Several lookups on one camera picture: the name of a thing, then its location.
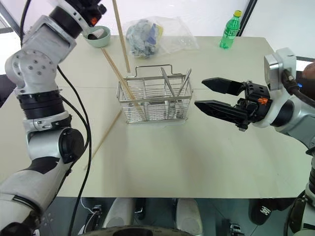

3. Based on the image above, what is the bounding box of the black window frame bar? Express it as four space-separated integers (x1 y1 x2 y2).
239 0 258 37

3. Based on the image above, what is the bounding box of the long wooden chopstick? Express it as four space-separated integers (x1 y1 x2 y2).
101 47 144 112
112 0 131 73
84 112 122 171

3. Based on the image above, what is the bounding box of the pale green bowl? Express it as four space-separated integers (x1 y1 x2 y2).
82 25 111 48

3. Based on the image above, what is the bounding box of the black object at table side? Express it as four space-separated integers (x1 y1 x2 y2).
0 73 17 108

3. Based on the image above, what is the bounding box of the black rounded shape with print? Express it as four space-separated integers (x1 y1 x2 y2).
248 198 280 225

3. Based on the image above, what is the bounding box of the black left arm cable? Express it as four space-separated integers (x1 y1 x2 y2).
19 0 92 236

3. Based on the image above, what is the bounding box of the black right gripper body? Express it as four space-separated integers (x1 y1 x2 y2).
234 80 273 131

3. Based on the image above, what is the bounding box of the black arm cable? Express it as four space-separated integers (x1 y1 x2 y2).
282 69 315 108
19 0 92 236

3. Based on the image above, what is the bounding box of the clear plastic bag with contents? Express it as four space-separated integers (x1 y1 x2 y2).
125 15 200 59

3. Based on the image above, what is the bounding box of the small cup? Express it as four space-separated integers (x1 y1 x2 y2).
87 28 104 41

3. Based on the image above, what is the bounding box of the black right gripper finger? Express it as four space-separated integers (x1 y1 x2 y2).
201 77 244 96
194 99 248 126

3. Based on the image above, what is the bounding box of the metal wire basket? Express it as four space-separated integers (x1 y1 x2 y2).
115 63 194 125

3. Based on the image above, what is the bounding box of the green plastic bottle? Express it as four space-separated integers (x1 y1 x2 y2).
219 10 243 50

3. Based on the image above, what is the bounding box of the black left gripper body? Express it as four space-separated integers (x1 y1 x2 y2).
85 0 108 27

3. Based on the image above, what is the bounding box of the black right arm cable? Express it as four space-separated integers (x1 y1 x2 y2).
282 69 315 108

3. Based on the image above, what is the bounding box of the brown rounded object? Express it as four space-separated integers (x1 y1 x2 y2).
302 62 315 80

